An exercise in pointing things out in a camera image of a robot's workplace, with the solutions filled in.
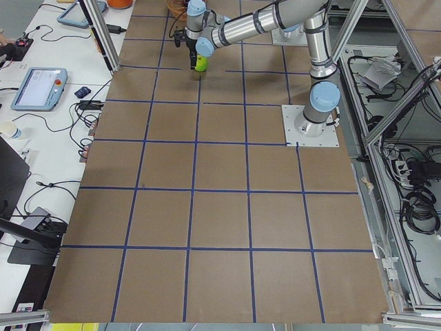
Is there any paper cup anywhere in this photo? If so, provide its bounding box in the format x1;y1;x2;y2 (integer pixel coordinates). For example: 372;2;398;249
0;121;21;139

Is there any green apple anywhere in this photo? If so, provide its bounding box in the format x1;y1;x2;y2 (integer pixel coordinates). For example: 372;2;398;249
194;54;208;72

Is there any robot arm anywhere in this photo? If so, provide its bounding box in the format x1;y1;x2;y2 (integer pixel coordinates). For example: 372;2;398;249
184;1;340;126

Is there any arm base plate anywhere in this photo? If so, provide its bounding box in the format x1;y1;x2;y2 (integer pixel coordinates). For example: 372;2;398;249
271;28;307;46
281;105;340;148

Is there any black monitor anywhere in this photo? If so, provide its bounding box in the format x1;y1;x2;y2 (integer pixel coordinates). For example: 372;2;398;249
0;138;30;220

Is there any teach pendant tablet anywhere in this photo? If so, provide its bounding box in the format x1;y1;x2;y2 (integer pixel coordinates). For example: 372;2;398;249
10;68;68;112
57;1;107;28

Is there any wicker basket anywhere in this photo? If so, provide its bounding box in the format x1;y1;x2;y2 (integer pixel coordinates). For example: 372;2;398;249
166;0;189;21

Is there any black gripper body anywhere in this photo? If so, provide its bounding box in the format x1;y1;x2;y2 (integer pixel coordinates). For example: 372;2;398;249
185;38;198;70

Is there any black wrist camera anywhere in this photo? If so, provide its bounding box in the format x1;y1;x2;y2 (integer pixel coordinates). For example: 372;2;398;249
174;30;186;48

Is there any aluminium frame post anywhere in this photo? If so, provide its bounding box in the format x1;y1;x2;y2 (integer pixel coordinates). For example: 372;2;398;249
79;0;121;72

